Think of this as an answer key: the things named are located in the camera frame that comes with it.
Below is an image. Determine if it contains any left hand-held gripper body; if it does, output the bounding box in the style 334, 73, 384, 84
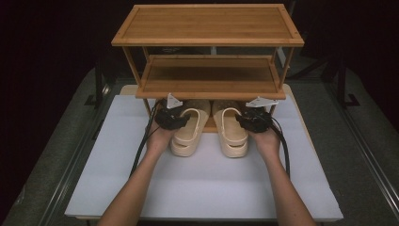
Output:
154, 92, 184, 131

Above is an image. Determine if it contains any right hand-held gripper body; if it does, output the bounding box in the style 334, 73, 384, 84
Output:
244, 96, 279, 134

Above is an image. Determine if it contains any beige clog shoe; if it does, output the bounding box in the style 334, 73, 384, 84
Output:
168, 99, 212, 158
212, 99, 249, 159

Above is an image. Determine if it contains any wooden three-tier shoe rack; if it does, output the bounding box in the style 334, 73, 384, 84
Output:
111, 3, 305, 135

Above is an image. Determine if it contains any person's left hand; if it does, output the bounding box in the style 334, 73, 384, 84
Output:
146, 121, 177, 155

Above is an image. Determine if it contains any person's right hand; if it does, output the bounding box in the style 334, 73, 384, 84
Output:
248, 125, 281, 158

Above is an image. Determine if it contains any white table mat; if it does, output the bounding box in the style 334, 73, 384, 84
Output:
64, 93, 344, 222

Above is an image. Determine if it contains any black metal stand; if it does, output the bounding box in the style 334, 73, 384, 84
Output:
326, 56, 361, 109
84, 59, 111, 109

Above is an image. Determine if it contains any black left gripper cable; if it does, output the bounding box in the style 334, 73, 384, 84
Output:
129, 99, 167, 179

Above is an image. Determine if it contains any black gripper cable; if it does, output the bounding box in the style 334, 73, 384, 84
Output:
129, 99, 167, 179
265, 115, 292, 180

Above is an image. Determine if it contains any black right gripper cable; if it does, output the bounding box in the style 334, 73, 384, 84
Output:
265, 115, 292, 180

